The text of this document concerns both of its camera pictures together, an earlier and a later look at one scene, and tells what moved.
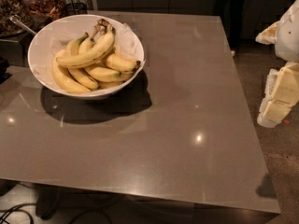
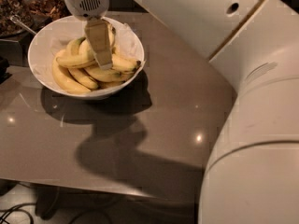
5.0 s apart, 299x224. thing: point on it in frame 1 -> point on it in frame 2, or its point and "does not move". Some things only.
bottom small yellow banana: [103, 85] does not move
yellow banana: [64, 77] does not move
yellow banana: [120, 63] does not move
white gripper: [289, 35] -> [87, 3]
